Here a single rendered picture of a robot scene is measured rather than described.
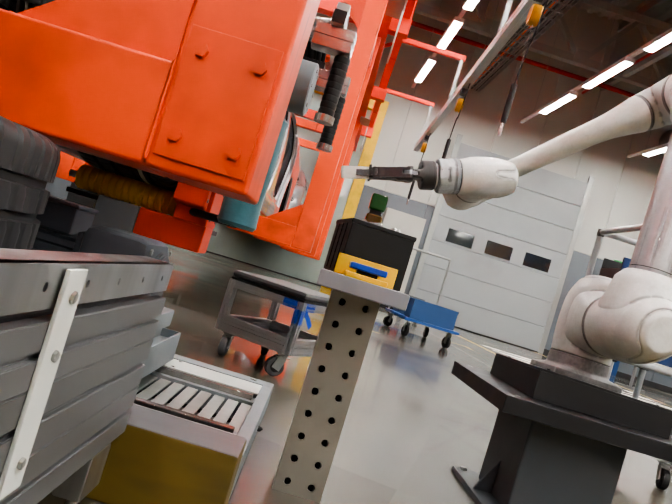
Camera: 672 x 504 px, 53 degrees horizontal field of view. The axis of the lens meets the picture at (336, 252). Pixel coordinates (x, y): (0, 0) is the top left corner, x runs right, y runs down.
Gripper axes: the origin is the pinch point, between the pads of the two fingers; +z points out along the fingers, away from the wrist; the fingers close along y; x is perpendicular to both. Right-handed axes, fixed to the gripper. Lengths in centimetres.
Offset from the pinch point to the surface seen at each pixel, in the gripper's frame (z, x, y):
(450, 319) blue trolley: -165, 87, -510
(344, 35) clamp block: 6.2, -25.9, 25.0
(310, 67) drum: 12.4, -22.8, 10.2
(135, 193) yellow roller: 52, 8, 5
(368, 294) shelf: 2, 27, 46
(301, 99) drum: 14.3, -15.3, 10.1
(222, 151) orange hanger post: 28, 6, 67
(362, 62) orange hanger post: -46, -128, -352
